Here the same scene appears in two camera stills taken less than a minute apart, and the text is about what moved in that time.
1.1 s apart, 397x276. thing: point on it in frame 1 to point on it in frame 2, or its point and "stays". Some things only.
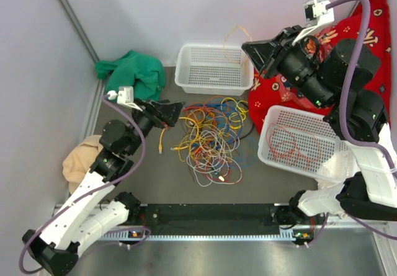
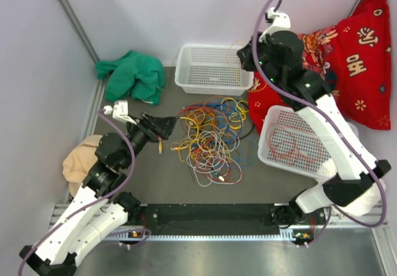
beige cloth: [78, 162] stays
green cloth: [146, 74] stays
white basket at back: [213, 69] stays
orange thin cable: [226, 37] to [237, 77]
